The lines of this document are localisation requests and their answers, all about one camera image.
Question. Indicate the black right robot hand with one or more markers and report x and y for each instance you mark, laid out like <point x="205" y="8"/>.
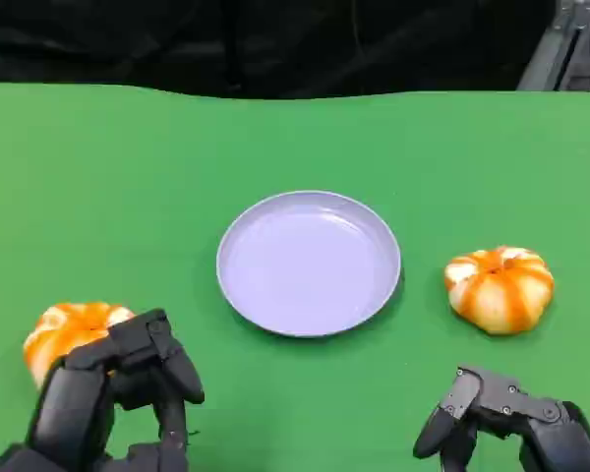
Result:
<point x="496" y="398"/>

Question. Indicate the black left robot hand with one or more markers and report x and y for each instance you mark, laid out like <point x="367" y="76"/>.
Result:
<point x="78" y="393"/>

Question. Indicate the orange and white bread roll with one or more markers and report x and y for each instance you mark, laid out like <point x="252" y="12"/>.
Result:
<point x="74" y="327"/>
<point x="501" y="290"/>

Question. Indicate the green table cloth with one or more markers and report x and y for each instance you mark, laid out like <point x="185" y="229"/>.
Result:
<point x="128" y="196"/>

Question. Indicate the lilac plate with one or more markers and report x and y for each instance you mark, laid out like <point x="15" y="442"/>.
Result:
<point x="307" y="265"/>

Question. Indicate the black backdrop curtain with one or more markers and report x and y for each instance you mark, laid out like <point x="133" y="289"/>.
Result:
<point x="226" y="44"/>

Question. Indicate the grey metal frame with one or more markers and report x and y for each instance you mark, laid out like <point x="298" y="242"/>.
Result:
<point x="555" y="44"/>

